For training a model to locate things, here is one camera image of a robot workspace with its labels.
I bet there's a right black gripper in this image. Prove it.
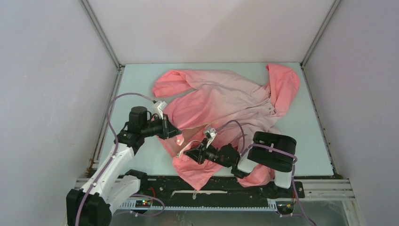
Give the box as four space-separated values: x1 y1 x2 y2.
184 137 231 168

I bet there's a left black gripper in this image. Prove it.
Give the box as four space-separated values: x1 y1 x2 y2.
141 113 181 140

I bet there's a pink zip-up hooded jacket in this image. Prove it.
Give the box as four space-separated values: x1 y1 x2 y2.
152 64 300 190

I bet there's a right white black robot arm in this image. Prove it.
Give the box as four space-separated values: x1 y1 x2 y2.
181 131 297 197

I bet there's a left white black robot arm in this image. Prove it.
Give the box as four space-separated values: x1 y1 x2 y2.
66 101 181 226

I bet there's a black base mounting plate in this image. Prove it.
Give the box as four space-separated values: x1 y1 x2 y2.
121 169 305 211

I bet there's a left circuit board with LEDs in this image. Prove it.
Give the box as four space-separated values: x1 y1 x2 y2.
135 200 152 208

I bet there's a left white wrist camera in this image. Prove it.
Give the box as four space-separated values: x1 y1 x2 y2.
153 100 167 119

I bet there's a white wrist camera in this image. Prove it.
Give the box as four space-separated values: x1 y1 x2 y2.
153 100 167 119
204 127 217 142

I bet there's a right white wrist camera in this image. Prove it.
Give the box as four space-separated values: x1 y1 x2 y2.
204 127 217 142

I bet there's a right circuit board with wires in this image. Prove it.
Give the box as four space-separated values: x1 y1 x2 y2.
277 203 295 216

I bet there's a white slotted cable duct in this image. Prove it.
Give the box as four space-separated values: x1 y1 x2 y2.
120 199 278 212

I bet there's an aluminium frame rail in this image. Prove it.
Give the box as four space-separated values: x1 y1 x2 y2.
74 178 356 202

